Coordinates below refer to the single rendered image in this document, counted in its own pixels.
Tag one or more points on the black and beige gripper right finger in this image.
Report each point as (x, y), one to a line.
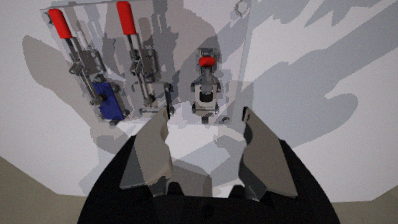
(274, 175)

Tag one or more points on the dark blue flat plate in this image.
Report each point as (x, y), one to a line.
(111, 108)

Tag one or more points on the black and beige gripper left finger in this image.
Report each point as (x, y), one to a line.
(139, 171)

